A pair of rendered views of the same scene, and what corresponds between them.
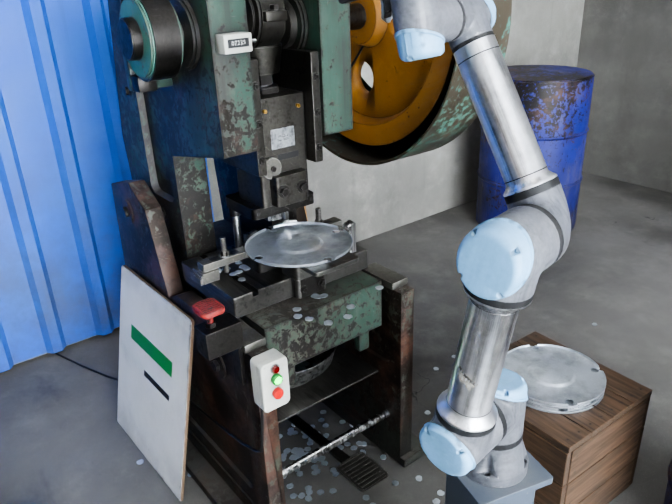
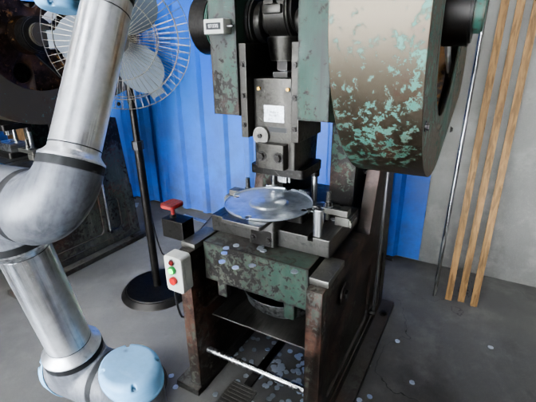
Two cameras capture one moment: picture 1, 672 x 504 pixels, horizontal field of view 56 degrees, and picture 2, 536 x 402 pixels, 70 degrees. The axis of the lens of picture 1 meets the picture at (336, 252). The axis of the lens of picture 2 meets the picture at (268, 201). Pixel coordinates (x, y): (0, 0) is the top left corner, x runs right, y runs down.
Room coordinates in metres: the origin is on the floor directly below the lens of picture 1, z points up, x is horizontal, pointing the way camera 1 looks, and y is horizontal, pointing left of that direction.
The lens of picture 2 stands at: (1.09, -0.97, 1.25)
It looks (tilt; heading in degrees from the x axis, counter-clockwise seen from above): 22 degrees down; 67
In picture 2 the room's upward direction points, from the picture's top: 1 degrees counter-clockwise
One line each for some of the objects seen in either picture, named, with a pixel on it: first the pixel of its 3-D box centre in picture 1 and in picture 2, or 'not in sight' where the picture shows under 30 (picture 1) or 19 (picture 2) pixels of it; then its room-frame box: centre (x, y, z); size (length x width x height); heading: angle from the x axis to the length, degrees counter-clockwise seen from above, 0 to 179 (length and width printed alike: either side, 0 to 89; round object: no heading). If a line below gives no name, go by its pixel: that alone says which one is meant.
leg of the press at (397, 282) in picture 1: (323, 287); (364, 272); (1.92, 0.05, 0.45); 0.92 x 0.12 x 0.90; 37
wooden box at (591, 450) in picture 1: (543, 429); not in sight; (1.48, -0.60, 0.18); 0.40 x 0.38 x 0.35; 35
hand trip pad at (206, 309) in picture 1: (210, 319); (172, 212); (1.27, 0.30, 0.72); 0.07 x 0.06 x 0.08; 37
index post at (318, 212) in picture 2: (349, 236); (317, 221); (1.66, -0.04, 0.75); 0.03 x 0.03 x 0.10; 37
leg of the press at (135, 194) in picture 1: (181, 343); (246, 242); (1.60, 0.47, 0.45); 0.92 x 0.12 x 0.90; 37
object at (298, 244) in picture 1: (299, 243); (268, 202); (1.55, 0.10, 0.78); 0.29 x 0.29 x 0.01
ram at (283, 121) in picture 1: (274, 144); (280, 120); (1.62, 0.15, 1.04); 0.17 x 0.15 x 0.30; 37
